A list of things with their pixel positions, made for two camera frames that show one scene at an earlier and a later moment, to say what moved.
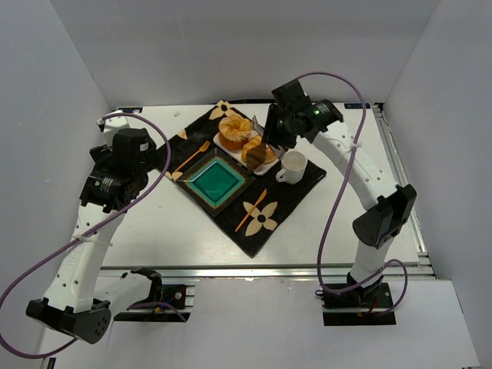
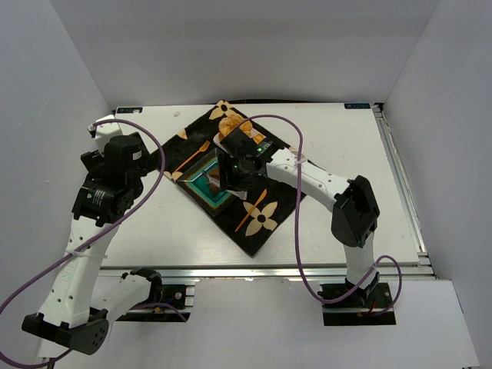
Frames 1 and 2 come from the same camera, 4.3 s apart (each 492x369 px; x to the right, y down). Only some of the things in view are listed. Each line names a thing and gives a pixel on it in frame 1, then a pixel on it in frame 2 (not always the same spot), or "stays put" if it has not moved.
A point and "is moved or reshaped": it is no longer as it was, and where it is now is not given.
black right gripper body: [274, 131] → [234, 183]
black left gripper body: [154, 152] stays put
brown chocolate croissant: [255, 157] is moved or reshaped
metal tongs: [256, 125] → [217, 182]
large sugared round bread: [234, 131] stays put
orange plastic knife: [263, 194] stays put
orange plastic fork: [201, 149] stays put
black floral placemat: [265, 203] stays put
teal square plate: [215, 181] stays put
